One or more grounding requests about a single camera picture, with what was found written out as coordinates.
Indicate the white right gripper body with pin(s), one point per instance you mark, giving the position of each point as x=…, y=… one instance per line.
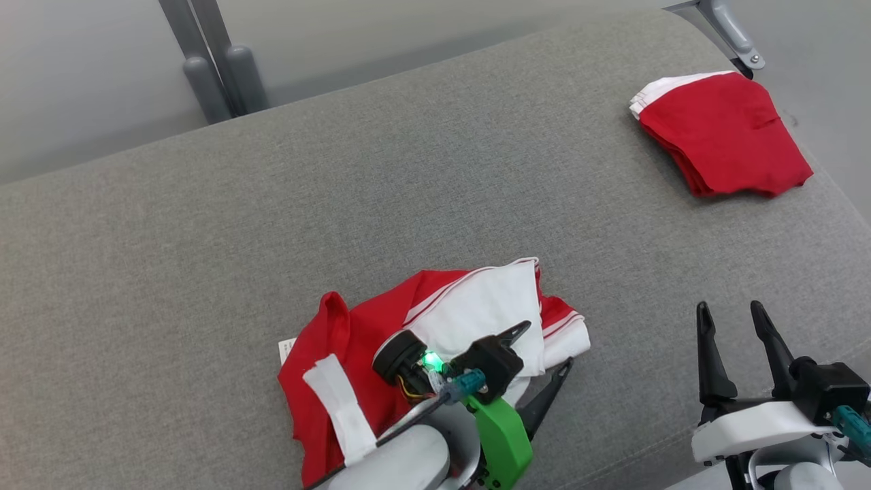
x=755, y=429

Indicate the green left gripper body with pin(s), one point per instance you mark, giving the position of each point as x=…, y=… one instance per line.
x=503, y=442

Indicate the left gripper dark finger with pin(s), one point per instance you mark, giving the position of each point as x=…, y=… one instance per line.
x=516, y=332
x=541, y=405

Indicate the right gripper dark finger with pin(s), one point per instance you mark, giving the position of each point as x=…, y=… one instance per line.
x=714, y=381
x=779, y=371

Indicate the red jersey with white sleeves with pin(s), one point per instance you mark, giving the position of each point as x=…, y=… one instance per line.
x=476, y=306

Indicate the red shorts with white stripe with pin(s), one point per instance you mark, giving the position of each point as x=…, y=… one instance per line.
x=728, y=136

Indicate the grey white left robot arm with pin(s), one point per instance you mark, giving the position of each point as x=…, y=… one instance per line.
x=408, y=463

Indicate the grey fabric sofa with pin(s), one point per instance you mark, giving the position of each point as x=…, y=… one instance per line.
x=204, y=272

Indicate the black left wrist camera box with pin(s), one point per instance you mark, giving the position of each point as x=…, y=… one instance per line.
x=490, y=364

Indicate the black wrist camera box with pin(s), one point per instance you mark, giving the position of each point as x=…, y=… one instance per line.
x=830, y=391
x=490, y=364

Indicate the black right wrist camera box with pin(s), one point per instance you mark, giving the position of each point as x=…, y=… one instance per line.
x=830, y=391

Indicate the teal left camera connector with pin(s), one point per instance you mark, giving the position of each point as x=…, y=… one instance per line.
x=469, y=382

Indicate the teal camera connector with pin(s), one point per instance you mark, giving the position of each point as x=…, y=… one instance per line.
x=469, y=382
x=854, y=429

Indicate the teal right camera connector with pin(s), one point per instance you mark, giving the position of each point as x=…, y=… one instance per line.
x=854, y=429

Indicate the grey metal bracket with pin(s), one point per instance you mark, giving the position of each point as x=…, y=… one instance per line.
x=735, y=34

